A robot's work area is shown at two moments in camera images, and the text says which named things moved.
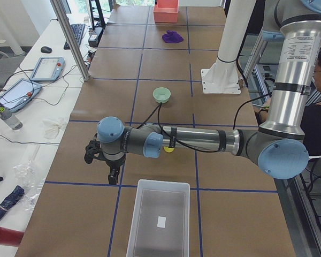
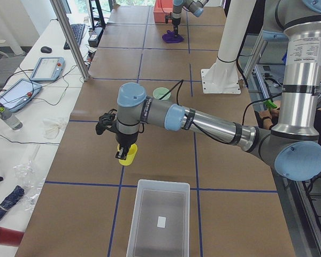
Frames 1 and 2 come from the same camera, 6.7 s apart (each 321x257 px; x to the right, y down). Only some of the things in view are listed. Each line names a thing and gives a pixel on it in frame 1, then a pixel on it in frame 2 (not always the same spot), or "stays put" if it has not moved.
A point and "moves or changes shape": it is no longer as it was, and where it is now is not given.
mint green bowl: [161, 95] stays put
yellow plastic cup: [168, 149] moves or changes shape
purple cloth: [172, 37] stays put
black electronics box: [94, 38] stays put
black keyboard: [78, 30] stays put
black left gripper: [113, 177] → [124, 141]
